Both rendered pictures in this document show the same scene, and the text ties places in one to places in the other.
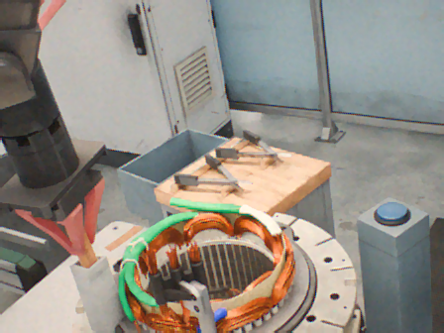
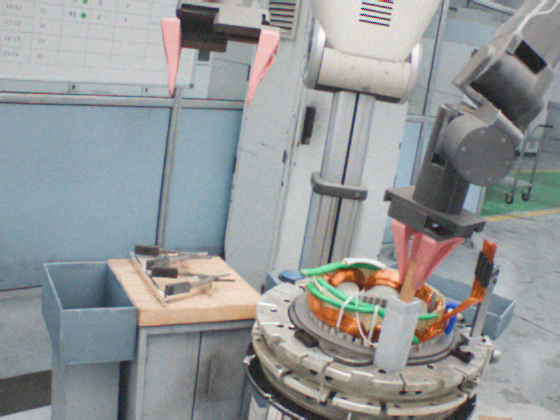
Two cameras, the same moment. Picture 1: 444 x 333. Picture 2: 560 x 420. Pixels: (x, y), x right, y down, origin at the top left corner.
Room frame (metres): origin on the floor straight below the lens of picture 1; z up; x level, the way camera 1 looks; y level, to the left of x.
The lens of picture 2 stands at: (0.60, 0.84, 1.45)
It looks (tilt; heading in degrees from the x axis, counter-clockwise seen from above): 16 degrees down; 280
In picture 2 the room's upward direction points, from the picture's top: 9 degrees clockwise
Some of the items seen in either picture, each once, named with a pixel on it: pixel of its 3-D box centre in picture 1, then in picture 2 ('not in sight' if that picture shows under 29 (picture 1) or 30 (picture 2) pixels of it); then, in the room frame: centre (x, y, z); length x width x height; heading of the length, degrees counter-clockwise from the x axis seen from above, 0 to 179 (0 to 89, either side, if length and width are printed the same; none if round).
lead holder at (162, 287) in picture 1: (179, 281); (484, 268); (0.48, 0.06, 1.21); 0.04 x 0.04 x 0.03; 47
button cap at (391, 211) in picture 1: (391, 211); (292, 275); (0.76, -0.22, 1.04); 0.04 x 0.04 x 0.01
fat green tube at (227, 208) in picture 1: (225, 211); (338, 267); (0.66, 0.01, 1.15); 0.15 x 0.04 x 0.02; 47
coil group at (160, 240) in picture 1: (163, 247); not in sight; (0.66, 0.09, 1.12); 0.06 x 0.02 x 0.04; 137
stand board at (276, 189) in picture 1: (242, 182); (183, 287); (0.89, -0.02, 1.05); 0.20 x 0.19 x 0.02; 41
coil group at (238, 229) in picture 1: (253, 233); (347, 281); (0.65, -0.02, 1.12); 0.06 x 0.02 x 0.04; 47
